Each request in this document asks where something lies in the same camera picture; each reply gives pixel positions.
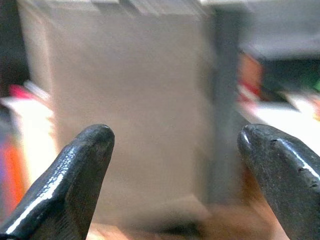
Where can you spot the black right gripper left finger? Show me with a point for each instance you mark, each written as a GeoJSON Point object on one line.
{"type": "Point", "coordinates": [65, 190]}

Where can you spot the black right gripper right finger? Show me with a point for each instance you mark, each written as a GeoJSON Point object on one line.
{"type": "Point", "coordinates": [287, 180]}

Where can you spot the small steel fridge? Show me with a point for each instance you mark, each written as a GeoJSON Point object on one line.
{"type": "Point", "coordinates": [130, 75]}

